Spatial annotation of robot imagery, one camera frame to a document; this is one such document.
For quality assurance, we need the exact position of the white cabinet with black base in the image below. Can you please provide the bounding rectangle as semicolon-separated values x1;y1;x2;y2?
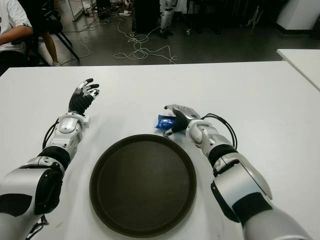
276;0;320;35

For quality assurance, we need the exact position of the seated person in white shirt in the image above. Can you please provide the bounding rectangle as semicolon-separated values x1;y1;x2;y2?
0;0;35;76

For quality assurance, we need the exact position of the white side table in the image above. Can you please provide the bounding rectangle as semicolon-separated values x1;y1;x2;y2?
276;48;320;92

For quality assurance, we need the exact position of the white board panel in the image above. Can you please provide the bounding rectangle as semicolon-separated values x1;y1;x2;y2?
71;0;87;22

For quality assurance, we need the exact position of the blue Oreo cookie packet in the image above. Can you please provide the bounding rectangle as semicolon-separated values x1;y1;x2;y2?
154;114;177;130

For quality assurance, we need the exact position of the round dark brown tray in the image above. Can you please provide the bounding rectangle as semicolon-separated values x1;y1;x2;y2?
89;134;198;231

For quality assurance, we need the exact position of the bare leg of person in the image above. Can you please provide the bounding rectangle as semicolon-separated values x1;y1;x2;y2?
39;31;61;67

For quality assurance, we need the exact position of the white cable on floor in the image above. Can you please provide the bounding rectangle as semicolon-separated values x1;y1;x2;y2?
77;17;178;65

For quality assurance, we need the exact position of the robot left hand black silver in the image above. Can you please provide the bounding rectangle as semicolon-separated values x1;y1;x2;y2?
67;78;100;117

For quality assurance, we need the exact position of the robot right hand black silver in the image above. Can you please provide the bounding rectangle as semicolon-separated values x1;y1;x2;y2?
163;103;202;138

